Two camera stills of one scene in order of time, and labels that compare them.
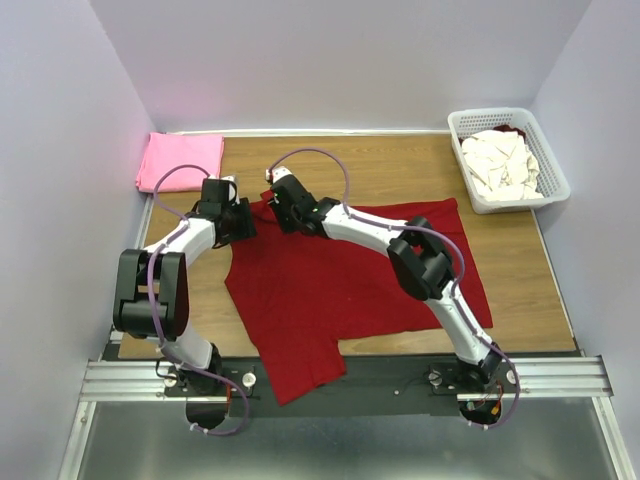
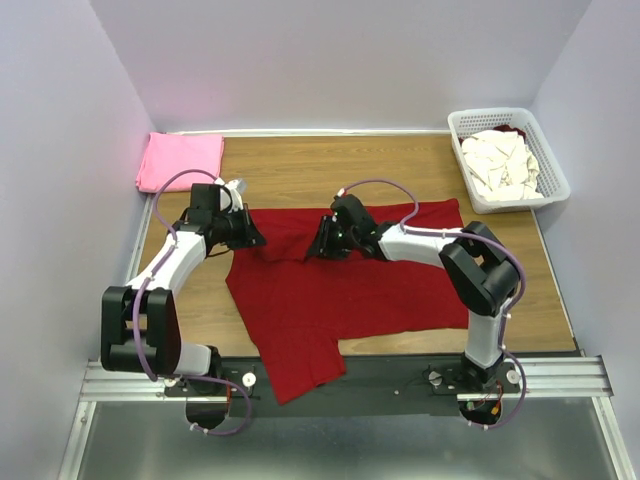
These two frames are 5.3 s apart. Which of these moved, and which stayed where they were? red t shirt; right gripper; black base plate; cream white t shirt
Moved: right gripper
Stayed: black base plate; cream white t shirt; red t shirt
